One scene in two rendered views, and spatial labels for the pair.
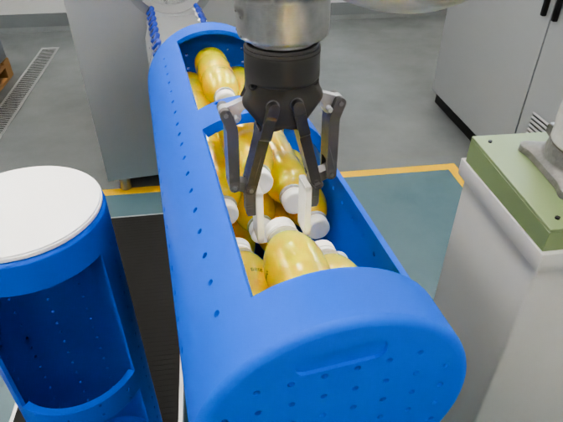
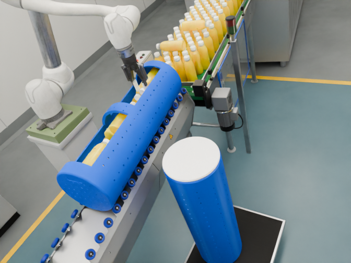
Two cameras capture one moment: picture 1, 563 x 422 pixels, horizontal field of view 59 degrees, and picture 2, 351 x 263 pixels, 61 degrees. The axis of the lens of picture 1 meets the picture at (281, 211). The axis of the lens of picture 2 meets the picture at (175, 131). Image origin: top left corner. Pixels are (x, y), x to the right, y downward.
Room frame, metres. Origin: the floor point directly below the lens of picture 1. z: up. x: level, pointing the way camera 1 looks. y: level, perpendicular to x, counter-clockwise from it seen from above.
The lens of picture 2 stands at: (1.36, 1.19, 2.05)
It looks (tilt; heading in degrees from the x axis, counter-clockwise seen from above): 40 degrees down; 230
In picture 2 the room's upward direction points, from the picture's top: 20 degrees counter-clockwise
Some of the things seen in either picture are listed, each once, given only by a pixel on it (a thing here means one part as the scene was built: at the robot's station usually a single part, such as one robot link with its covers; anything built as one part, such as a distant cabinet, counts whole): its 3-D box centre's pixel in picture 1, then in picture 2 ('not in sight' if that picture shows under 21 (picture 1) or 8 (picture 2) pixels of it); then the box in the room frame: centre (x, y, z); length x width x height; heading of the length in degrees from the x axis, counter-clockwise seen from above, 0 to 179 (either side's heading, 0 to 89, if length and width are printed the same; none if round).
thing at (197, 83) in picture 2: not in sight; (199, 88); (0.13, 0.11, 0.95); 0.10 x 0.07 x 0.10; 105
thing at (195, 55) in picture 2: not in sight; (196, 60); (-0.10, -0.06, 1.00); 0.07 x 0.07 x 0.19
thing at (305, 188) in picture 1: (304, 205); (136, 85); (0.49, -0.03, 1.20); 0.03 x 0.01 x 0.07; 14
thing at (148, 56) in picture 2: not in sight; (141, 63); (0.10, -0.40, 1.05); 0.20 x 0.10 x 0.10; 15
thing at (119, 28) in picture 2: not in sight; (117, 28); (0.47, -0.01, 1.53); 0.13 x 0.11 x 0.16; 22
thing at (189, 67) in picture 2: not in sight; (190, 71); (0.02, -0.02, 1.00); 0.07 x 0.07 x 0.19
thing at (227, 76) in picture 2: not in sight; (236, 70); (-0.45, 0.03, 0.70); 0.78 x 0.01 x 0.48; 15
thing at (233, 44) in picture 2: not in sight; (242, 104); (-0.24, 0.18, 0.55); 0.04 x 0.04 x 1.10; 15
